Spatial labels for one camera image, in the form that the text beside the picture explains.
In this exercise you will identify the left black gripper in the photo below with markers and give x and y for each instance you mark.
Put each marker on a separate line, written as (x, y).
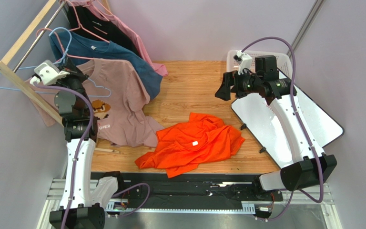
(75, 73)

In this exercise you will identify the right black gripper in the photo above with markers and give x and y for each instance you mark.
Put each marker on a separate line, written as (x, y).
(230, 84)

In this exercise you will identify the light blue wire hanger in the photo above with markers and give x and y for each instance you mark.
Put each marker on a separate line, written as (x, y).
(59, 62)

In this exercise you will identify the orange t-shirt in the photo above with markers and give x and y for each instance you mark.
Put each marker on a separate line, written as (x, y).
(181, 148)

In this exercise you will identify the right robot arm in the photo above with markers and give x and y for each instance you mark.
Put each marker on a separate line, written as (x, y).
(310, 164)

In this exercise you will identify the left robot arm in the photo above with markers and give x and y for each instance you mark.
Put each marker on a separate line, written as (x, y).
(80, 208)

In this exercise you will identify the blue t-shirt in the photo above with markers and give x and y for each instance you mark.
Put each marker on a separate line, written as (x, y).
(113, 54)

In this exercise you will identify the black t-shirt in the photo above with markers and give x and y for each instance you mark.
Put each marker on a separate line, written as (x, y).
(90, 26)

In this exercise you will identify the mauve pixel-print t-shirt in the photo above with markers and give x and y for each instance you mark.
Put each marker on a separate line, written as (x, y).
(118, 91)

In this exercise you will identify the pink t-shirt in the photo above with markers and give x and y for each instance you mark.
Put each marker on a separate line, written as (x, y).
(134, 37)

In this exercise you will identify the whiteboard with red writing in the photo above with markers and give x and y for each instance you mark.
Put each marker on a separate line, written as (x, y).
(253, 111)

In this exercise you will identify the metal rack rod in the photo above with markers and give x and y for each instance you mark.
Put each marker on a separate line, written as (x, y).
(37, 36)

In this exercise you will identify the white plastic basket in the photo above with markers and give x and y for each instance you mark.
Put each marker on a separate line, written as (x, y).
(233, 60)

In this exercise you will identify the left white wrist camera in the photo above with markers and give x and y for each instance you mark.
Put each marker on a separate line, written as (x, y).
(47, 73)

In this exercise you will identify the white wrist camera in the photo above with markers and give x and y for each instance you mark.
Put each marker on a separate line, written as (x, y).
(47, 73)
(244, 60)

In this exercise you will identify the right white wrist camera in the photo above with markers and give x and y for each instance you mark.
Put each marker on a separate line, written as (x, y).
(244, 60)

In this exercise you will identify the wooden clothes rack frame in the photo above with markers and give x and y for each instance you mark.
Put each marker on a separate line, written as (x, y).
(13, 77)

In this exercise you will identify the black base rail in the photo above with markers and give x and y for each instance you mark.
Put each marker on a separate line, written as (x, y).
(193, 191)

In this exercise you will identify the aluminium mounting frame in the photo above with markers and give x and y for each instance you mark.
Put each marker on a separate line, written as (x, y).
(327, 208)

